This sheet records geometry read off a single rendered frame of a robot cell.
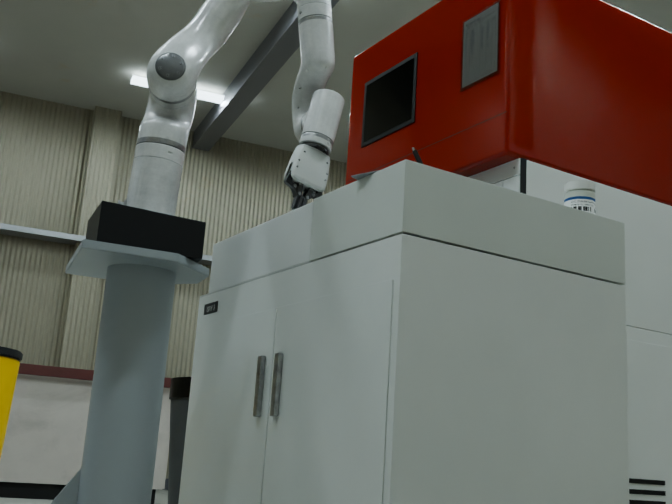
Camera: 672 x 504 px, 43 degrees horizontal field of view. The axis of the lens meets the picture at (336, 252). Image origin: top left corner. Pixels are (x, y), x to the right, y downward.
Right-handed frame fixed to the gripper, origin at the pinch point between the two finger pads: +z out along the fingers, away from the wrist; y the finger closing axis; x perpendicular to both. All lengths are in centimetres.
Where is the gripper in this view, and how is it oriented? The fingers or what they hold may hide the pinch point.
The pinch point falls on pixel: (298, 205)
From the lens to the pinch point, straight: 210.3
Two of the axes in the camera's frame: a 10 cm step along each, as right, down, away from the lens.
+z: -2.4, 9.1, -3.4
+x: 5.3, -1.7, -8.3
